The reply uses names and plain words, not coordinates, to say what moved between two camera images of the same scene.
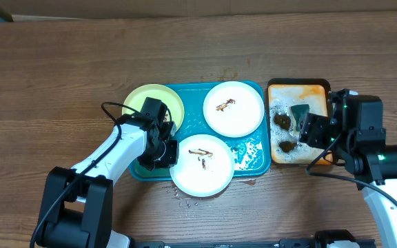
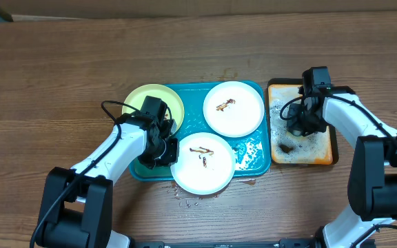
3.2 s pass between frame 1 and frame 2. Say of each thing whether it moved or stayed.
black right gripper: moved
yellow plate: stayed
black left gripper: stayed
